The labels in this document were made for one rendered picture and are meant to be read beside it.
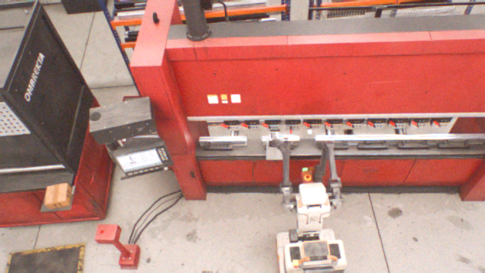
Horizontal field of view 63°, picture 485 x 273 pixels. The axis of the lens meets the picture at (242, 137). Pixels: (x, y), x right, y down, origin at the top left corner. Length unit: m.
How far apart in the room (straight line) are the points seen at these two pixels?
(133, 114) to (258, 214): 2.15
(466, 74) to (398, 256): 2.11
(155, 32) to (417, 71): 2.16
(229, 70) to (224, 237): 2.14
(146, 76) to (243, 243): 2.34
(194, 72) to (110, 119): 0.79
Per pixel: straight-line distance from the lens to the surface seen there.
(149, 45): 3.32
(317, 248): 3.73
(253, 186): 4.93
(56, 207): 4.30
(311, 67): 3.35
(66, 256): 5.21
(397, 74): 3.55
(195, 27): 3.18
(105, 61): 6.94
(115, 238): 4.16
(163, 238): 4.88
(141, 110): 3.34
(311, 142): 4.28
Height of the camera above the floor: 4.40
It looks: 55 degrees down
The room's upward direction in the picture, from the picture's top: 7 degrees counter-clockwise
